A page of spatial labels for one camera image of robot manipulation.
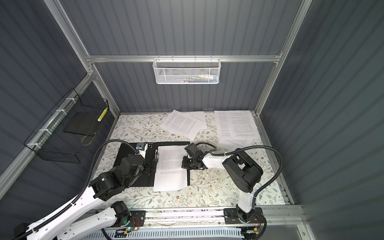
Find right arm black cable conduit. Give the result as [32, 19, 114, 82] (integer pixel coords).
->
[194, 141, 284, 211]

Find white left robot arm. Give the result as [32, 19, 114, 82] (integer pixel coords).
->
[14, 154, 158, 240]

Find pens in white basket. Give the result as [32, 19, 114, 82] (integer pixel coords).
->
[175, 74, 219, 84]

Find yellow marker pen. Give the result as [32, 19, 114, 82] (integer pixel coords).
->
[97, 107, 108, 122]

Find black wire mesh basket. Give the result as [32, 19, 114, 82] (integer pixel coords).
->
[24, 91, 109, 164]

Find printed paper sheet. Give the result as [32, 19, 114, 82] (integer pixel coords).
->
[187, 111, 208, 131]
[161, 110, 204, 140]
[214, 111, 260, 140]
[153, 145, 188, 192]

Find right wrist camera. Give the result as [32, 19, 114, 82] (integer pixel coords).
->
[185, 143, 201, 158]

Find black file folder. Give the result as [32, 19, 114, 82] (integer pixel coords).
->
[114, 142, 190, 188]

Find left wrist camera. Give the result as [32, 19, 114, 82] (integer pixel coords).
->
[136, 143, 148, 159]

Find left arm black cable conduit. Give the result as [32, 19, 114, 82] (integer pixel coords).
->
[11, 139, 139, 240]

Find white wire mesh basket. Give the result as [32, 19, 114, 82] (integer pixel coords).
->
[153, 60, 222, 85]

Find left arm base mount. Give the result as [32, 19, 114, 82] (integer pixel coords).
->
[111, 210, 147, 229]

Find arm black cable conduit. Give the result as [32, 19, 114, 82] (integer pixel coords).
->
[11, 139, 139, 240]
[194, 141, 284, 211]

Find white slotted cable duct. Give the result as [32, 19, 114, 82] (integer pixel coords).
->
[67, 227, 245, 240]

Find aluminium front rail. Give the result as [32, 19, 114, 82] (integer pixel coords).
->
[130, 205, 308, 230]

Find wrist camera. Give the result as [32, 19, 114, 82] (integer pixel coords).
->
[136, 143, 148, 159]
[185, 143, 201, 158]

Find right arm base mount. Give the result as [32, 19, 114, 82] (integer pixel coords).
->
[224, 208, 265, 225]

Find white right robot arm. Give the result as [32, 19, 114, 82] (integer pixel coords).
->
[182, 144, 264, 215]

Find black pad in basket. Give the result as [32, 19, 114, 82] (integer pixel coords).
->
[64, 112, 101, 137]

